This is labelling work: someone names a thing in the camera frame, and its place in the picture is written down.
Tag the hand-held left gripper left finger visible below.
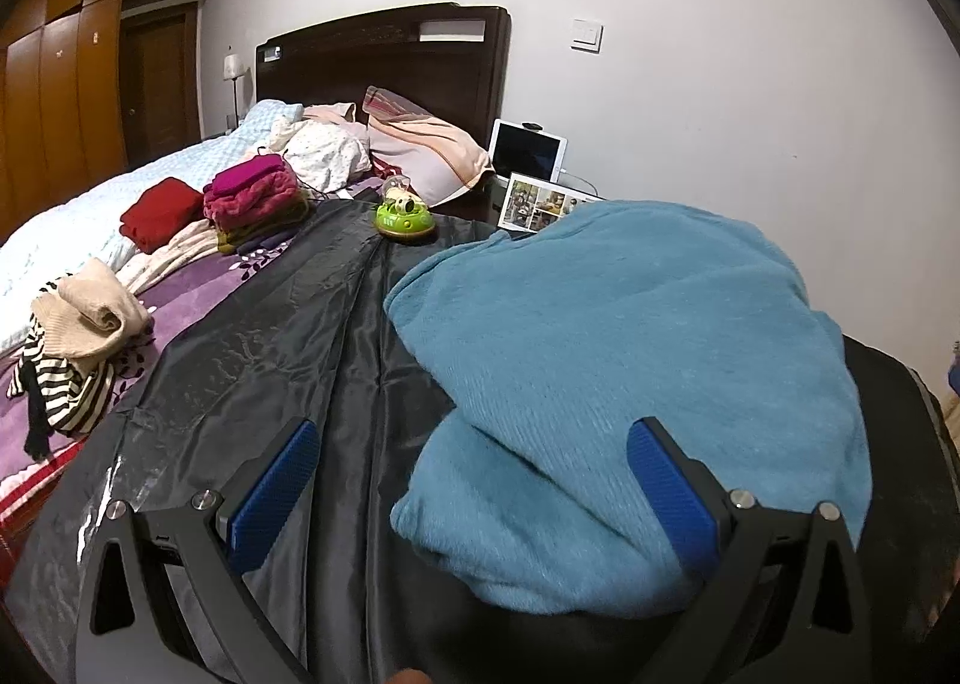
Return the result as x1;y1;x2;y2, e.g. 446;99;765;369
75;418;323;684

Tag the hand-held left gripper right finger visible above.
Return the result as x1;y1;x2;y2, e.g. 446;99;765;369
626;416;875;684

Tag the blue fleece towel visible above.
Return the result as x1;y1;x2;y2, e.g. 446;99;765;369
384;200;875;617

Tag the magenta folded clothes stack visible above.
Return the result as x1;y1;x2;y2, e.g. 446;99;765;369
202;155;301;231

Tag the black sheet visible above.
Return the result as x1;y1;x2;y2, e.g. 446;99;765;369
4;195;957;684

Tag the purple floral blanket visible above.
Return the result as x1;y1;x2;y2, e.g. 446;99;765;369
0;226;301;587

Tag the black white striped garment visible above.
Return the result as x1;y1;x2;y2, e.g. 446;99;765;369
7;279;155;460

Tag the cream knit garment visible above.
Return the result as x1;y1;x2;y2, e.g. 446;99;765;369
116;219;241;295

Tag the beige sweater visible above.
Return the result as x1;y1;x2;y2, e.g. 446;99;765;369
31;258;155;362

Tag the olive folded garment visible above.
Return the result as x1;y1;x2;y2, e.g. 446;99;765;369
217;200;312;254

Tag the red folded garment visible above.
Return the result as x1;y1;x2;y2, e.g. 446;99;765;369
120;178;205;254

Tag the green toy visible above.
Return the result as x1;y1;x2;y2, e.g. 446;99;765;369
375;178;437;242

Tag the light blue quilt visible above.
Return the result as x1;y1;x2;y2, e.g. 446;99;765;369
0;100;305;355

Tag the pink striped pillow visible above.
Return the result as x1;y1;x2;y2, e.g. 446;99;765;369
364;85;494;209

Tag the white tablet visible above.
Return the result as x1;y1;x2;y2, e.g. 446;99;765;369
489;119;569;184

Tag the wooden door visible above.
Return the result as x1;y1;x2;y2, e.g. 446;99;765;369
120;5;202;167

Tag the white bedside lamp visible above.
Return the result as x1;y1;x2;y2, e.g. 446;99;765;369
223;54;247;130

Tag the dark wooden headboard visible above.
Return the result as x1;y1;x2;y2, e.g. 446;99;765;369
255;3;515;220

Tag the wooden wardrobe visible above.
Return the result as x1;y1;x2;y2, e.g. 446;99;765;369
0;0;228;227

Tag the photo frame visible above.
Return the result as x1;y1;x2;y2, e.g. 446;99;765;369
497;174;605;233

